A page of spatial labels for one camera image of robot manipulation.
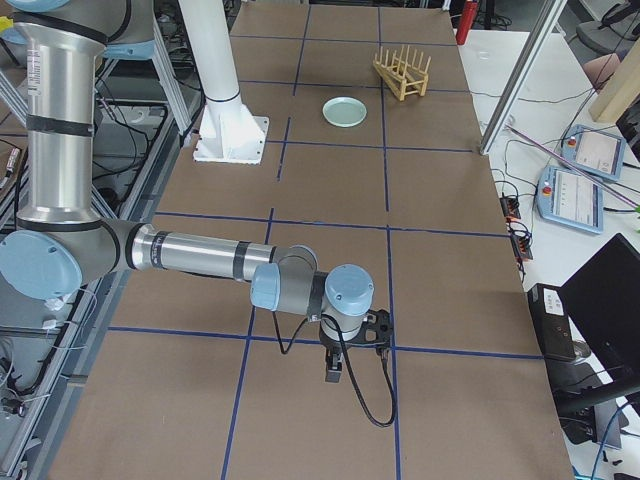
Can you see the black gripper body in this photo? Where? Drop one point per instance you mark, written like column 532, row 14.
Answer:
column 332, row 346

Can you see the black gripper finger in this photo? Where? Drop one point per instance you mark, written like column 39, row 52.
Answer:
column 329, row 368
column 337, row 368

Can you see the light green plate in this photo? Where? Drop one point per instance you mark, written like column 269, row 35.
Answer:
column 344, row 112

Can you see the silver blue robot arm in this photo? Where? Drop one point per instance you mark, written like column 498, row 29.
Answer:
column 60, row 243

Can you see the wooden plate rack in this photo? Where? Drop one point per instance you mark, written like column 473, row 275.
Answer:
column 405, row 71

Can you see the black box with label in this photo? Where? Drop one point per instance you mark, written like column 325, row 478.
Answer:
column 550, row 322

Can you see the black laptop computer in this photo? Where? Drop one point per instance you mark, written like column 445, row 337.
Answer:
column 602, row 299

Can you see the near blue teach pendant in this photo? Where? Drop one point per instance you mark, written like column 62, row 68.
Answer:
column 570, row 199

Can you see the blue teach pendant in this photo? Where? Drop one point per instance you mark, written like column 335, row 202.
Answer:
column 570, row 199
column 594, row 151

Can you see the far blue teach pendant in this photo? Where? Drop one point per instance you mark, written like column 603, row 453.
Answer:
column 594, row 151

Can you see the red cylinder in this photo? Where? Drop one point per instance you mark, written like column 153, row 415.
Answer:
column 466, row 21

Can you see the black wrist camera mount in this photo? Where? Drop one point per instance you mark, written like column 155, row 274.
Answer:
column 379, row 331

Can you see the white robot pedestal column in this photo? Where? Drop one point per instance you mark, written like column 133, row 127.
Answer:
column 228, row 132

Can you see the aluminium frame post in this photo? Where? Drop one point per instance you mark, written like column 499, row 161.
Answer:
column 548, row 17

